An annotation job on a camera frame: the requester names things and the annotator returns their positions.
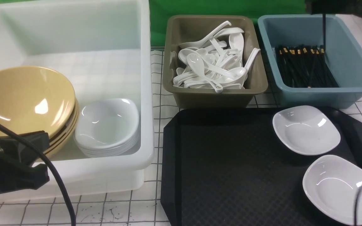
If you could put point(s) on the bundle of black chopsticks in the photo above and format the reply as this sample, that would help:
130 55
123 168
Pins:
304 66

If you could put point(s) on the stack of yellow bowls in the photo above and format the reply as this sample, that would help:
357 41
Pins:
57 142

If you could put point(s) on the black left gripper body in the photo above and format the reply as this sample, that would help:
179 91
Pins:
16 167

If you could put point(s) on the teal plastic chopstick bin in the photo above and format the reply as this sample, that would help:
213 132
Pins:
343 57

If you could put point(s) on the pile of white spoons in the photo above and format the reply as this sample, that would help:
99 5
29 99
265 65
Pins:
216 61

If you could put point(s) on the stack of white dishes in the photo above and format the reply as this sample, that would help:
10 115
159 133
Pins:
108 127

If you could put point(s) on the large white plastic tub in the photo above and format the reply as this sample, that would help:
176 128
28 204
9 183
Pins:
98 75

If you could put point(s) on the black serving tray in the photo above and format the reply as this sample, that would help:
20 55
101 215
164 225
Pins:
226 167

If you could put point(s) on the checkered white tablecloth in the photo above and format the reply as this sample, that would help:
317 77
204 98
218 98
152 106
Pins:
139 207

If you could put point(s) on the green backdrop cloth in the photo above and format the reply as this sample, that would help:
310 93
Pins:
225 12

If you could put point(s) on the yellow noodle bowl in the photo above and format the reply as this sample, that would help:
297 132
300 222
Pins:
34 98

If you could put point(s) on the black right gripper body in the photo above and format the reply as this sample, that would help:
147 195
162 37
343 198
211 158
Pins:
334 7

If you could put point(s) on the white square dish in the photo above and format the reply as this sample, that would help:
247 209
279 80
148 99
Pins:
334 186
306 130

